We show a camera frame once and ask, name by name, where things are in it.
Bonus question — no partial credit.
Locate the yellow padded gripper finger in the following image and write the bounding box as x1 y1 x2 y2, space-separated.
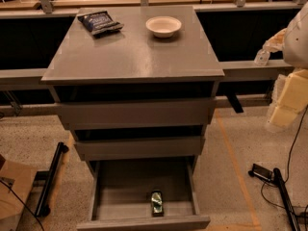
266 69 308 129
263 28 286 53

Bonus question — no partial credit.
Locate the green can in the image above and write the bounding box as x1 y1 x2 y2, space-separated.
150 190 164 217

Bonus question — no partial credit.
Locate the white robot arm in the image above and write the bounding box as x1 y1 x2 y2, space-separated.
263 2 308 132

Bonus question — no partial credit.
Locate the top drawer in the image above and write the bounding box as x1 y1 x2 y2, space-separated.
58 98 216 130

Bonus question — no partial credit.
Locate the middle drawer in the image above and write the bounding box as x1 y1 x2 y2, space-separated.
75 125 205 161

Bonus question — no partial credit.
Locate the grey drawer cabinet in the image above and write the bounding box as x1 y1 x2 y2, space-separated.
40 5 225 231

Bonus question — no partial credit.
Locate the open bottom drawer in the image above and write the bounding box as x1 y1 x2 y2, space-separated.
77 158 210 231

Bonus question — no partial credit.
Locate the clear sanitizer bottle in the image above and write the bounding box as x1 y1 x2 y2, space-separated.
254 43 270 66

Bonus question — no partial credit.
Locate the black bar stand right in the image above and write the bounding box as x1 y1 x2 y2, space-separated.
273 167 300 231

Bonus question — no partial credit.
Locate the black bar stand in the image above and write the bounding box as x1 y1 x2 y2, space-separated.
273 167 300 231
35 141 68 218

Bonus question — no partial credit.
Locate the small black device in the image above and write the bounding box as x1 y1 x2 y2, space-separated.
248 164 272 182

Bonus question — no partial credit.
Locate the white paper bowl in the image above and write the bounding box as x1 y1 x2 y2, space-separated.
145 16 182 39

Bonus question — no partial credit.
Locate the blue chip bag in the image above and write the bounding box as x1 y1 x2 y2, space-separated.
77 11 123 36

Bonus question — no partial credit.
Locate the black bar stand left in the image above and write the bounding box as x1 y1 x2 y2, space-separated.
35 141 68 218

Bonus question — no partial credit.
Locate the cardboard box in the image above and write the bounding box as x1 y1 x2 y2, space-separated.
0 155 37 231

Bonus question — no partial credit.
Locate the black cable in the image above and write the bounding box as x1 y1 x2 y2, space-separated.
259 105 308 210

